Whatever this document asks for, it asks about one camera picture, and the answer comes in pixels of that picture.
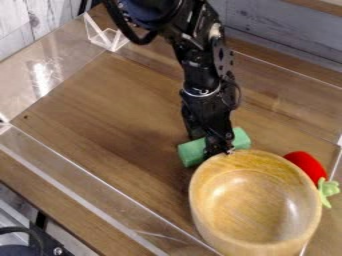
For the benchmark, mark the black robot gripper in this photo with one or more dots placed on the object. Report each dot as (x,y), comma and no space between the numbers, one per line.
(209,99)

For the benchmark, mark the green foam block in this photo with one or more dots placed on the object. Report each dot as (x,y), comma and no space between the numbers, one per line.
(192,151)

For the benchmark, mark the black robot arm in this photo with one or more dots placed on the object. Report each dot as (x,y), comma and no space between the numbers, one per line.
(190,25)

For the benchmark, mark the brown wooden bowl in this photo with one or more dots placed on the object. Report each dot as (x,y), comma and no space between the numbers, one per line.
(256,205)

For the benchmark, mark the red plush strawberry toy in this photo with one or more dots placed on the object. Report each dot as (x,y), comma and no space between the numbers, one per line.
(312,167)

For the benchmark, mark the clear acrylic front barrier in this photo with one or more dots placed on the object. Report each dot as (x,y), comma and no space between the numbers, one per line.
(122,212)

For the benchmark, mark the black equipment base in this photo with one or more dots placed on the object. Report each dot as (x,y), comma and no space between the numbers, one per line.
(37,243)

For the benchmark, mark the clear acrylic corner bracket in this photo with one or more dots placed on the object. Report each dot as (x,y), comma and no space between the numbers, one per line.
(109,38)

